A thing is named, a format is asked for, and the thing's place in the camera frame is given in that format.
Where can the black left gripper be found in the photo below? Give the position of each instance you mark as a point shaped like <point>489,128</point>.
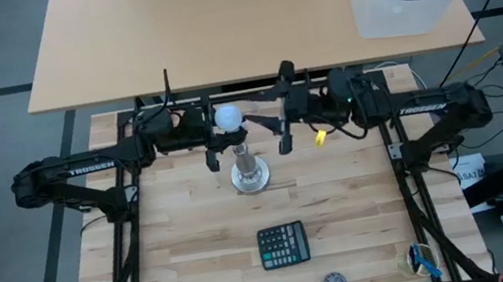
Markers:
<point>198,126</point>

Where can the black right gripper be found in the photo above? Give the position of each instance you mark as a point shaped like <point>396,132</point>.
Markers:
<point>296,103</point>

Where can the white lightbulb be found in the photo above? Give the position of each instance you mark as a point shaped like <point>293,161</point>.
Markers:
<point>228,118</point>

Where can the silver table lamp base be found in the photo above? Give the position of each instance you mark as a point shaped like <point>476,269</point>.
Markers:
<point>250,176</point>

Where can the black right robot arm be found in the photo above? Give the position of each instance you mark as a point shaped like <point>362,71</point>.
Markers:
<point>428,108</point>

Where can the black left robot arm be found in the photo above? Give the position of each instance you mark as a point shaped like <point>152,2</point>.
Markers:
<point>79,170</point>

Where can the black desk calculator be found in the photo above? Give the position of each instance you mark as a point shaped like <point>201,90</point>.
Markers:
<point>283,244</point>

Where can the tan wooden desk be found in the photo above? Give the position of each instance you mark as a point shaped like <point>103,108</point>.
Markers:
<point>162,23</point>

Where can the clear glass cup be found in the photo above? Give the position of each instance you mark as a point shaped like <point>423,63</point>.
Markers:
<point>405,263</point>

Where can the white printed box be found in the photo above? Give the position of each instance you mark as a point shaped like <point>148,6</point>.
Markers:
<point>470,174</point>

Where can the blue brush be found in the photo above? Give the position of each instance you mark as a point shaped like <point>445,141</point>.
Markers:
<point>425,260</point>

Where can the white metal bracket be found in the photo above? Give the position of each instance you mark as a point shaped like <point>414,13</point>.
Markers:
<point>395,151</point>
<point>132,195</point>

